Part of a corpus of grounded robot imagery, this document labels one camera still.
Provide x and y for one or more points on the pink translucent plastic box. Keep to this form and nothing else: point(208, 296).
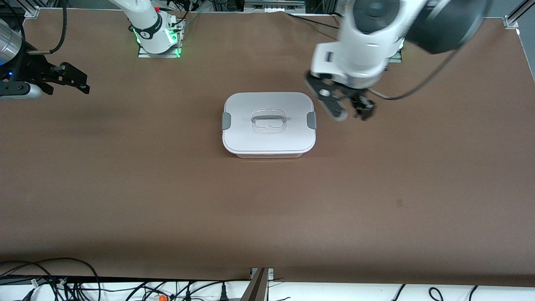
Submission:
point(269, 155)

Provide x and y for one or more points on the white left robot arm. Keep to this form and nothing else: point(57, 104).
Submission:
point(397, 25)

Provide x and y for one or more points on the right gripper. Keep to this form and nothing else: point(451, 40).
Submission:
point(34, 68)

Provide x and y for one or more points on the white box lid grey clips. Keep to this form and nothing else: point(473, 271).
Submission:
point(267, 125)

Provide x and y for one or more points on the aluminium frame rail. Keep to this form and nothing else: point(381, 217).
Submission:
point(273, 4)

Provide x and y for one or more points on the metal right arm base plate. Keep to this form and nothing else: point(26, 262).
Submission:
point(144, 54)

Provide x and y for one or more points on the aluminium profile beam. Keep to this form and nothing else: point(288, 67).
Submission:
point(256, 286)

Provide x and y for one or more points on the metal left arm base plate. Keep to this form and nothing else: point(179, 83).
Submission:
point(398, 56)

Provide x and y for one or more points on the metal corner bracket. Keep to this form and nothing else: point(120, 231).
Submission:
point(32, 11)

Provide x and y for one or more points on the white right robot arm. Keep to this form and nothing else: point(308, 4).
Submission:
point(144, 19)

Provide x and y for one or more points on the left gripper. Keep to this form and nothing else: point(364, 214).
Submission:
point(358, 99)

